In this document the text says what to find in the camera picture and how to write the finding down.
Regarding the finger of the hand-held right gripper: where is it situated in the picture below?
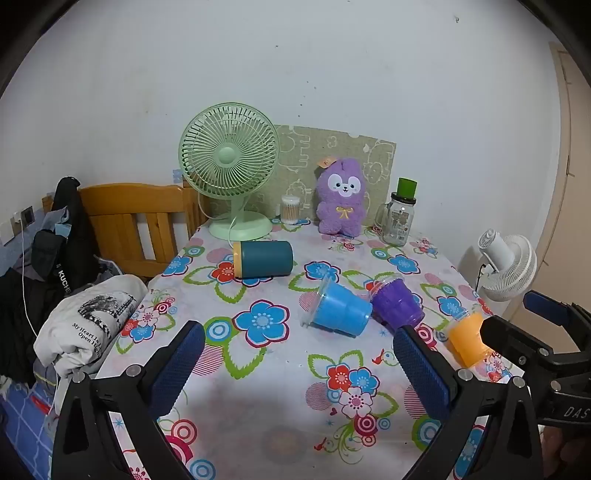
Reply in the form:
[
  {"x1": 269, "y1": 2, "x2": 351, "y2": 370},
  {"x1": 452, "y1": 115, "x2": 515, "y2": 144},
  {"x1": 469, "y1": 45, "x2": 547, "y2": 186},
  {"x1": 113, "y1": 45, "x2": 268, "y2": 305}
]
[
  {"x1": 523, "y1": 290, "x2": 591, "y2": 334},
  {"x1": 480, "y1": 315, "x2": 570, "y2": 372}
]

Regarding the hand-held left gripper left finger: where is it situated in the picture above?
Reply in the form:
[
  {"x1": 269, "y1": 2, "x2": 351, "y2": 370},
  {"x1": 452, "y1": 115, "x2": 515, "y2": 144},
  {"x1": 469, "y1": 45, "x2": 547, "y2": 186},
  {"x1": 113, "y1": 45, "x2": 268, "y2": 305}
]
[{"x1": 51, "y1": 320, "x2": 206, "y2": 480}]

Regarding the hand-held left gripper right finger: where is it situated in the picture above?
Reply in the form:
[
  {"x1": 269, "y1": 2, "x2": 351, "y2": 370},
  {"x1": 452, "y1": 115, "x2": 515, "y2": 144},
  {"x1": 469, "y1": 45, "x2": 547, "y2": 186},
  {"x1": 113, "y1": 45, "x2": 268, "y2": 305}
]
[{"x1": 392, "y1": 324, "x2": 546, "y2": 480}]

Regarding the orange plastic cup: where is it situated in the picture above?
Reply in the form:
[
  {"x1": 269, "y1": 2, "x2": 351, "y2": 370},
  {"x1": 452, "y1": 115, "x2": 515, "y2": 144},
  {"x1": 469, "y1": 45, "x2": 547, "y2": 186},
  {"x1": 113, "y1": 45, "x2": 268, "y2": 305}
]
[{"x1": 447, "y1": 311, "x2": 496, "y2": 368}]

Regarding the purple plastic cup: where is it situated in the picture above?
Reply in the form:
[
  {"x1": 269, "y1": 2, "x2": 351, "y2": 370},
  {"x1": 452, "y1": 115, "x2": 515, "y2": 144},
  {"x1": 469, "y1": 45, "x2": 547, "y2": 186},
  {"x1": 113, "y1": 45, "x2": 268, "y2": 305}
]
[{"x1": 368, "y1": 273, "x2": 426, "y2": 331}]

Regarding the blue plastic cup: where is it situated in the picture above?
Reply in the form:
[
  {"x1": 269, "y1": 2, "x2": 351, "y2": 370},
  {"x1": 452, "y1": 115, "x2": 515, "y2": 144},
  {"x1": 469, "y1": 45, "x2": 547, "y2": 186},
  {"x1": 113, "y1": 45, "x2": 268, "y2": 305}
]
[{"x1": 300, "y1": 275, "x2": 374, "y2": 339}]

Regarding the teal cup with yellow rim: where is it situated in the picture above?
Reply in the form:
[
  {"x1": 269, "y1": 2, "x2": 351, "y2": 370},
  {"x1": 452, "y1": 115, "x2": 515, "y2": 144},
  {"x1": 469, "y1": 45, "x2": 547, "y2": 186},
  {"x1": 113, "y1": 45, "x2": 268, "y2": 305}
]
[{"x1": 232, "y1": 240, "x2": 294, "y2": 280}]

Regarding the white clip fan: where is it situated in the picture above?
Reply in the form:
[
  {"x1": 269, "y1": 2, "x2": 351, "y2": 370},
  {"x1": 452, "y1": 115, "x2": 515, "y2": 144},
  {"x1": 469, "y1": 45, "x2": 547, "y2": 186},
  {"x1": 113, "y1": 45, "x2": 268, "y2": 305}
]
[{"x1": 475, "y1": 228, "x2": 538, "y2": 304}]

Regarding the floral tablecloth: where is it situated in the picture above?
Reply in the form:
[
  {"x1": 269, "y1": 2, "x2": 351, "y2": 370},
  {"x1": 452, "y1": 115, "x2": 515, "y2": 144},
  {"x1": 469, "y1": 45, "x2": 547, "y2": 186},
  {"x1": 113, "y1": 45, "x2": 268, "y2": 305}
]
[{"x1": 95, "y1": 216, "x2": 528, "y2": 480}]

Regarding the white printed shirt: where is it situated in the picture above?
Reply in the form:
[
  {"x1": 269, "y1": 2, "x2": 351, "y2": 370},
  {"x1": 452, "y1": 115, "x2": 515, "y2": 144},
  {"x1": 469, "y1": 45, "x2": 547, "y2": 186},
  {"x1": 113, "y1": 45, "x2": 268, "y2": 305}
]
[{"x1": 33, "y1": 274, "x2": 149, "y2": 377}]

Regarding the beige door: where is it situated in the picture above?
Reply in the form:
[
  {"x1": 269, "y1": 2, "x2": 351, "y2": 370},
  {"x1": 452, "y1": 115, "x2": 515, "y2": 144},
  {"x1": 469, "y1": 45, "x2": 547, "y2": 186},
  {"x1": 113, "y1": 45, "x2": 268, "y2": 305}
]
[{"x1": 505, "y1": 41, "x2": 591, "y2": 354}]

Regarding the glass jar with black lid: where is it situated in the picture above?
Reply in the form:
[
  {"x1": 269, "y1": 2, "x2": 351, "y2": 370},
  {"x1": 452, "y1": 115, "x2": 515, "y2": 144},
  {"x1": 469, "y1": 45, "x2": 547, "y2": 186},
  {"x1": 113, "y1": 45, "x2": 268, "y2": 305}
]
[{"x1": 382, "y1": 193, "x2": 417, "y2": 247}]

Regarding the black jacket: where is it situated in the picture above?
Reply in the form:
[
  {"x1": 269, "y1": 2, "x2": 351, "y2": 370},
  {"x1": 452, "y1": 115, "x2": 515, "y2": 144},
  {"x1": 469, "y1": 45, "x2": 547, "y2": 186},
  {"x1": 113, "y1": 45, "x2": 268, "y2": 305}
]
[{"x1": 0, "y1": 176, "x2": 122, "y2": 385}]

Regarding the blue checked bed sheet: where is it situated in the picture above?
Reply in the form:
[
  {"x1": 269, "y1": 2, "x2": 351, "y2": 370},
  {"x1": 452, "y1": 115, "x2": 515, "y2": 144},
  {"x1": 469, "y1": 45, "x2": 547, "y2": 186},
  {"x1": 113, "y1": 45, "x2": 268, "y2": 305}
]
[{"x1": 0, "y1": 376, "x2": 63, "y2": 480}]

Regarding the wooden chair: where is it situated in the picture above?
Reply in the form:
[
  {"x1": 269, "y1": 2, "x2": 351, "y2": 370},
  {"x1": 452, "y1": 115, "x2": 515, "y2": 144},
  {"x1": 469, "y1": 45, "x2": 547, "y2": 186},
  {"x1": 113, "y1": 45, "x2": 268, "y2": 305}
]
[{"x1": 41, "y1": 182, "x2": 206, "y2": 280}]

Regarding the cotton swab container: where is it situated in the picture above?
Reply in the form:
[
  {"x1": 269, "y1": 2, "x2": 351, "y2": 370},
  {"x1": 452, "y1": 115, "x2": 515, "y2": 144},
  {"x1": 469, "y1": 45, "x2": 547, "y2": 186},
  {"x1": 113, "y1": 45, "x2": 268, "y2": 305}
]
[{"x1": 280, "y1": 195, "x2": 301, "y2": 226}]

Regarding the purple plush toy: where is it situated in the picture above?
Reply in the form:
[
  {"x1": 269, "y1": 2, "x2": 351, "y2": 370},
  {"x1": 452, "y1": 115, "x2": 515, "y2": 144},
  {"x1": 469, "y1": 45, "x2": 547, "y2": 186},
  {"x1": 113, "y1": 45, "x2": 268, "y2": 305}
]
[{"x1": 315, "y1": 157, "x2": 370, "y2": 239}]

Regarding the green desk fan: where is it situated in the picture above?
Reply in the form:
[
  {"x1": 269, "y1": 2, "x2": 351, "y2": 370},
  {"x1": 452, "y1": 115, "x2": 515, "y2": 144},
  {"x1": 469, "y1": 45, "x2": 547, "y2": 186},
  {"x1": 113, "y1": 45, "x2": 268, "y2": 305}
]
[{"x1": 178, "y1": 104, "x2": 280, "y2": 242}]

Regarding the green patterned foam mat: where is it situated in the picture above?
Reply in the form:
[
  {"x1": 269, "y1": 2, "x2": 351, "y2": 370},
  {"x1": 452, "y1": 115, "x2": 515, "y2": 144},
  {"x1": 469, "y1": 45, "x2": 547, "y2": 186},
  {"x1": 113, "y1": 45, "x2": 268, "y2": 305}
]
[{"x1": 261, "y1": 124, "x2": 397, "y2": 228}]

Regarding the white cable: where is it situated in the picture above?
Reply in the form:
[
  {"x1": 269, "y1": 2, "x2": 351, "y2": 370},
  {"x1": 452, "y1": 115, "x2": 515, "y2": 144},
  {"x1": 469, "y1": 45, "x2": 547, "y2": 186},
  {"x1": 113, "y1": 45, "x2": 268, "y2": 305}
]
[{"x1": 9, "y1": 220, "x2": 40, "y2": 339}]

